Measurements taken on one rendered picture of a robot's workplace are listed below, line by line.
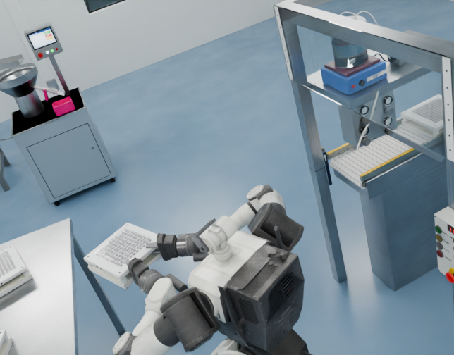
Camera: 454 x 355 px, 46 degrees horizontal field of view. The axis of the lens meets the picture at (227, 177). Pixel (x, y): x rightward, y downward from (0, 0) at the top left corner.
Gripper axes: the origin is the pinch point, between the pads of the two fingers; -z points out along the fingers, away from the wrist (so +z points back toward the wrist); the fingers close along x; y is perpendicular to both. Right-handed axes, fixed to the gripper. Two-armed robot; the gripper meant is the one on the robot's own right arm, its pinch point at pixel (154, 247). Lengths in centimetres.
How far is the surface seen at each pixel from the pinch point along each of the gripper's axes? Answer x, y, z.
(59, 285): 19, 2, -52
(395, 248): 72, 65, 94
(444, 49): -63, 1, 109
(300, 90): -21, 75, 59
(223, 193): 107, 178, -26
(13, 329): 19, -22, -64
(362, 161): 20, 71, 83
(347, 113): -18, 53, 79
